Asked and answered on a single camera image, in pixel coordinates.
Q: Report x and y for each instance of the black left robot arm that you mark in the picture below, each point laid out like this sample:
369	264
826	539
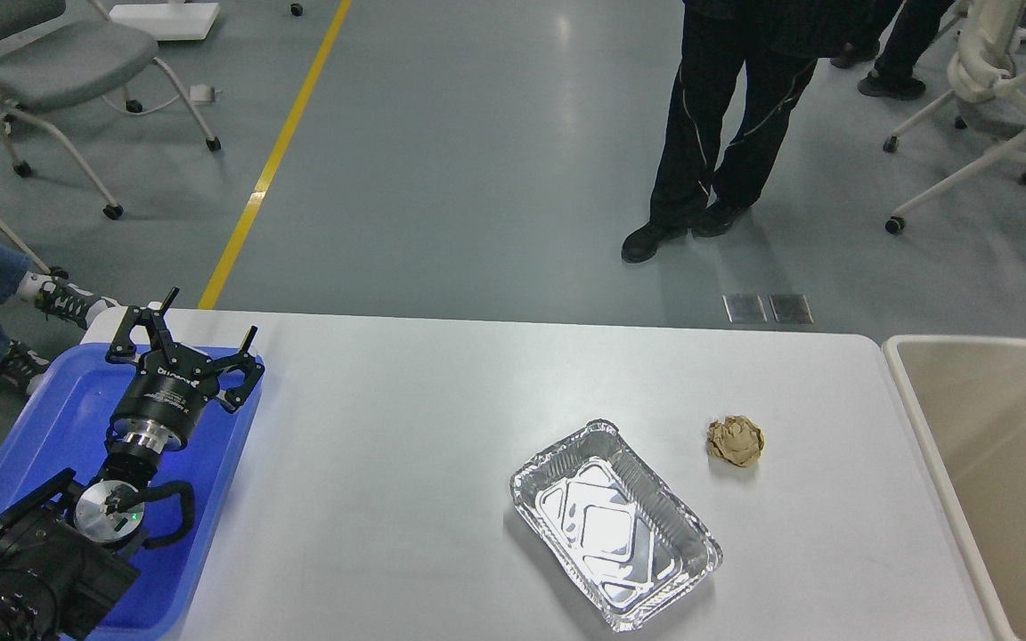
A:
113	479

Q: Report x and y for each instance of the metal floor plate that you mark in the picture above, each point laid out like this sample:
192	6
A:
791	309
744	309

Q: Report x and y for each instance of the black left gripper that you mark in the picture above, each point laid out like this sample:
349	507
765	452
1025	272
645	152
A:
172	386

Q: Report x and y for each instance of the crumpled brown paper ball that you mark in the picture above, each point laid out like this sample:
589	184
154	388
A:
736	440

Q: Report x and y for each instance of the blue plastic tray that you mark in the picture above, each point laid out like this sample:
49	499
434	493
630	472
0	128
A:
63	426

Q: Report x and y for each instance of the right metal floor plate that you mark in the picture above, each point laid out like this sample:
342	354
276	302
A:
791	309

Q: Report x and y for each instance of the person in black clothes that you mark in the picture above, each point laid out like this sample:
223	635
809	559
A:
743	67

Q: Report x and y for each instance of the grey office chair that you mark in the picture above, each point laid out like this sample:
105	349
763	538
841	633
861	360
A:
73	64

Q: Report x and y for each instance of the beige plastic bin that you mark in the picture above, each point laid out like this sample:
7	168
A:
966	400

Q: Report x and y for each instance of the left metal floor plate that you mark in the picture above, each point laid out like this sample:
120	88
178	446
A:
744	309

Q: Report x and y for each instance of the white power adapter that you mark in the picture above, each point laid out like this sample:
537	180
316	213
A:
202	94

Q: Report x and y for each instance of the white office chair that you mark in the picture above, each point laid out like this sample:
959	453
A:
988	85

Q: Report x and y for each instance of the aluminium foil tray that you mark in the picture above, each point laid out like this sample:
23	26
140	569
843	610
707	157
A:
631	546

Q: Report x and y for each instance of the white base board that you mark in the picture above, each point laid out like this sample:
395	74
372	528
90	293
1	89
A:
169	21

